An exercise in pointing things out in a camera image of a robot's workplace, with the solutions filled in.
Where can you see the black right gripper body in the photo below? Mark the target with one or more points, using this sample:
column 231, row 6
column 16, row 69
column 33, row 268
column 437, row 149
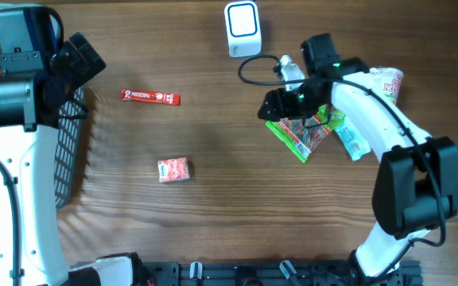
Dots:
column 278, row 104

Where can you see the green gummy candy bag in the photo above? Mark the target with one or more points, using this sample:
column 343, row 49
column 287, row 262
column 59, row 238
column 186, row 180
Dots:
column 301, row 140

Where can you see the light teal packet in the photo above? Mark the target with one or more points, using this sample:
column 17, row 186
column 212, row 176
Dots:
column 351, row 138

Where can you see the white chicken cup noodles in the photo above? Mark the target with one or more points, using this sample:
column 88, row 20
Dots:
column 391, row 81

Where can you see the small orange juice carton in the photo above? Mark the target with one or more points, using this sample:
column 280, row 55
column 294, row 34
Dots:
column 175, row 169

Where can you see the red Nescafe coffee stick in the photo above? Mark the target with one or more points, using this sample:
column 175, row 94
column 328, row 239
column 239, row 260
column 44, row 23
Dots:
column 150, row 96

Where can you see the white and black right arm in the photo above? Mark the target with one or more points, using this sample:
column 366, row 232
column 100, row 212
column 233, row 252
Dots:
column 416, row 188

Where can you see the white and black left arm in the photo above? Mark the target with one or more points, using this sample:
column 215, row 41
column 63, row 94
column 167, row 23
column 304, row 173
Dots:
column 40, row 71

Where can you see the white cube barcode scanner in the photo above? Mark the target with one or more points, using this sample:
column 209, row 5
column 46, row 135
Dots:
column 243, row 29

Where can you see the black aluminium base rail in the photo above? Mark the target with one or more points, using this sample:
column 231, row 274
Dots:
column 330, row 273

